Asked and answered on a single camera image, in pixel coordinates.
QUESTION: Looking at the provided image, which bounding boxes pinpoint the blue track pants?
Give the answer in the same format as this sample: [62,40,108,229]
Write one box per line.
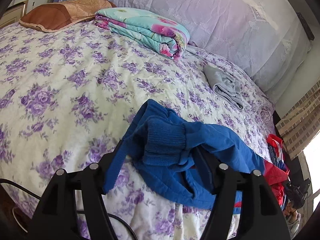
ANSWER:
[103,99,265,210]

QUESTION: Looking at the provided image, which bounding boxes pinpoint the person's right hand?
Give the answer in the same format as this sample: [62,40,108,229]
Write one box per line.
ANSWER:
[283,203,298,223]

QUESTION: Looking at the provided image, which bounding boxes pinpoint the red and blue clothes pile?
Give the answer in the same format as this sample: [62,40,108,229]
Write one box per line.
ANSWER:
[264,134,290,210]

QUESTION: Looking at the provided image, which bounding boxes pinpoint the brick pattern curtain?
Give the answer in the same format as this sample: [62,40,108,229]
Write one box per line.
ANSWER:
[276,81,320,159]

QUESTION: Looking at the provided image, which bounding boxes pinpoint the purple floral bedspread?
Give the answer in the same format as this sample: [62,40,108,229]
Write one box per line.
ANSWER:
[0,19,277,240]

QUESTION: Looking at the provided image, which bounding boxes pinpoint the folded grey garment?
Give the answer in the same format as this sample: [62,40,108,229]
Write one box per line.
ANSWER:
[203,65,244,110]

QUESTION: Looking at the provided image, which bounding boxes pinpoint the lavender lace headboard cover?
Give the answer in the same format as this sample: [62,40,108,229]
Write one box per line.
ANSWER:
[109,0,311,95]

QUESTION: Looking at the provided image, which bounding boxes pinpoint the brown satin pillow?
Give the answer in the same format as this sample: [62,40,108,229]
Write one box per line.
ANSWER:
[19,0,116,33]

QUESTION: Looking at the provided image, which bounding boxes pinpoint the folded teal floral quilt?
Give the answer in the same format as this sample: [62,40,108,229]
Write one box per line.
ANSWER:
[95,7,190,61]

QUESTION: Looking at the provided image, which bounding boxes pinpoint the black cable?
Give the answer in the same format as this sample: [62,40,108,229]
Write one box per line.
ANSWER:
[0,178,138,240]

